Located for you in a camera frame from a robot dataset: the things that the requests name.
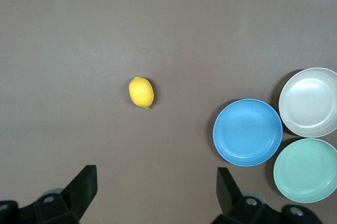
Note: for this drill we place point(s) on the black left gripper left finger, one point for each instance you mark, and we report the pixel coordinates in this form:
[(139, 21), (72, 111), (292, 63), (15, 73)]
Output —
[(76, 195)]

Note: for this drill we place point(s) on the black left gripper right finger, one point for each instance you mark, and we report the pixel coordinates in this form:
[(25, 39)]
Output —
[(231, 203)]

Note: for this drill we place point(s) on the yellow lemon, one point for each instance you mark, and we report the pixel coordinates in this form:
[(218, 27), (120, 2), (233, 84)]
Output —
[(141, 92)]

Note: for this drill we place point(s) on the blue round plate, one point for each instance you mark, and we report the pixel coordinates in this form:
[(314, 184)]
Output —
[(247, 133)]

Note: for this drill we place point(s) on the green round plate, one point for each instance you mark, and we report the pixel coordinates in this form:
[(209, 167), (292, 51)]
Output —
[(305, 171)]

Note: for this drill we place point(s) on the beige round plate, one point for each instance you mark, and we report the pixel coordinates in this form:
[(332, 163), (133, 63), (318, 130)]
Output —
[(308, 103)]

